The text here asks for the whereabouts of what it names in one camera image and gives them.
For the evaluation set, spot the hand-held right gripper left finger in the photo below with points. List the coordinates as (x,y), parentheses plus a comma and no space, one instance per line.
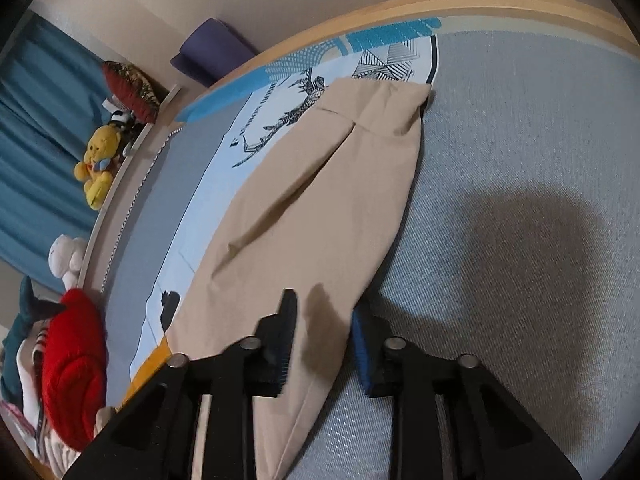
(282,342)

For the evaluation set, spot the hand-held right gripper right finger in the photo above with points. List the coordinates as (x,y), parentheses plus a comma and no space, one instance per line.
(361,355)

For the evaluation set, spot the beige shirt with orange sleeves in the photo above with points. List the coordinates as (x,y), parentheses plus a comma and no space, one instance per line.
(310,200)

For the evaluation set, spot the folded white clothes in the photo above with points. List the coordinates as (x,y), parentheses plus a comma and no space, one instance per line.
(27,385)

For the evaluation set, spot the light blue printed blanket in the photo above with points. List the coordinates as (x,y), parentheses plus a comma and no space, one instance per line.
(210,200)

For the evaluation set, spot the red folded knit blanket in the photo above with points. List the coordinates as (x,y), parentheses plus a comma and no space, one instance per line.
(72,360)

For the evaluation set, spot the grey-blue bed sheet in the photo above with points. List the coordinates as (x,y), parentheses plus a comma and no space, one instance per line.
(500,160)

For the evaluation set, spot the dark teal plush toy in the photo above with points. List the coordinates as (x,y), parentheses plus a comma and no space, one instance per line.
(22,320)

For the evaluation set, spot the yellow teddy bear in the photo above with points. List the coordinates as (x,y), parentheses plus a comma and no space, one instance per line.
(100,155)

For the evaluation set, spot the black and white plush toy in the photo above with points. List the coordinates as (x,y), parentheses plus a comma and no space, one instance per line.
(120,117)

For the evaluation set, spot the red patterned cushion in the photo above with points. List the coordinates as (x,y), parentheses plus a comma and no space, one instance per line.
(132,87)

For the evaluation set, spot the purple rolled mat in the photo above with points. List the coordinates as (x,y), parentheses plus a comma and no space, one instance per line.
(212,50)

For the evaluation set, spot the teal curtain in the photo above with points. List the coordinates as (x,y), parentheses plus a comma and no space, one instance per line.
(40,135)

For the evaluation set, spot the wooden bed frame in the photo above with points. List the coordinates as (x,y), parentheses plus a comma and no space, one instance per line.
(500,4)

